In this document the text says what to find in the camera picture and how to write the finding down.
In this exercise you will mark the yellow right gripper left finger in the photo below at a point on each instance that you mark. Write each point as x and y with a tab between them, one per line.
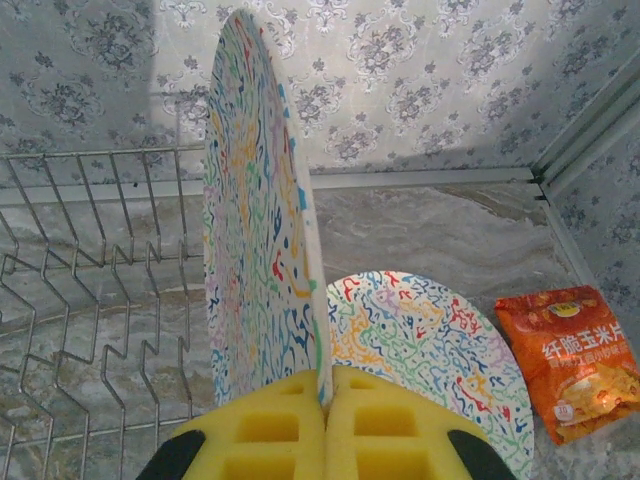
260	450

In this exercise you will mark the orange corn chips bag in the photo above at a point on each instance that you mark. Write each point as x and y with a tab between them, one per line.
575	365

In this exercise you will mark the colourful squiggle pattern plate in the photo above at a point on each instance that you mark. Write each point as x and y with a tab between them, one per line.
425	340
250	225

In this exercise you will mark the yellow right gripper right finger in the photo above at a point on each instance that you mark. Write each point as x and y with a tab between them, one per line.
390	450

